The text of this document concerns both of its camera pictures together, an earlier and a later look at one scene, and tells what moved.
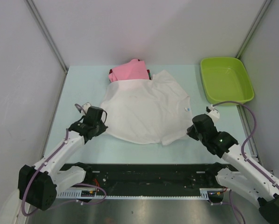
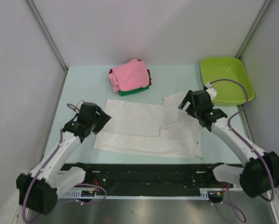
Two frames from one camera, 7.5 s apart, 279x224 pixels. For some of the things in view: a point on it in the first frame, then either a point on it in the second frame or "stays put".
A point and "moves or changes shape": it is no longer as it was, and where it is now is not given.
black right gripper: x=190 y=132 to x=188 y=98
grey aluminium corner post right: x=253 y=29 stays put
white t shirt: x=157 y=110 moves or changes shape
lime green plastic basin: x=225 y=80 stays put
